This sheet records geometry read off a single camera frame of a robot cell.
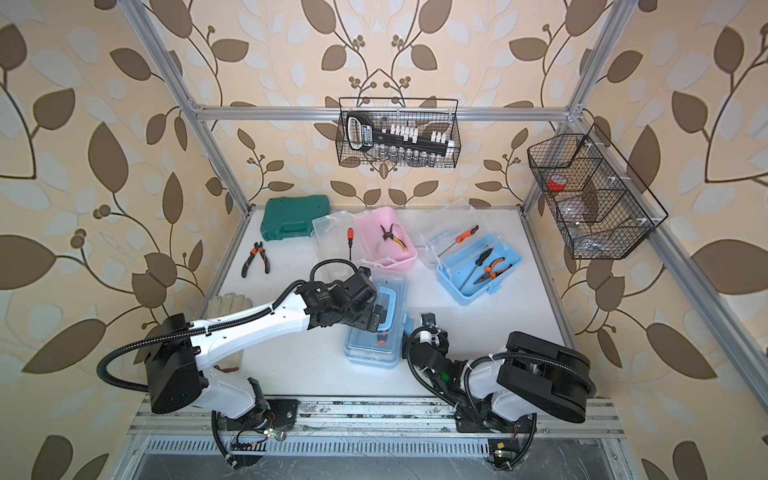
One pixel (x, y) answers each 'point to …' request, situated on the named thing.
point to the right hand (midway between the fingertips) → (415, 332)
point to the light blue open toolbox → (471, 260)
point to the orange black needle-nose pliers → (490, 273)
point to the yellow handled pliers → (389, 235)
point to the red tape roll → (557, 183)
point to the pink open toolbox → (375, 236)
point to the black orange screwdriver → (382, 339)
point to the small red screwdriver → (350, 237)
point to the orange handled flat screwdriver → (462, 238)
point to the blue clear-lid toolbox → (383, 349)
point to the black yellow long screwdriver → (479, 262)
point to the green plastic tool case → (290, 217)
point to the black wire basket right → (598, 204)
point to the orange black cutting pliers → (257, 248)
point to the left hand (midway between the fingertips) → (364, 310)
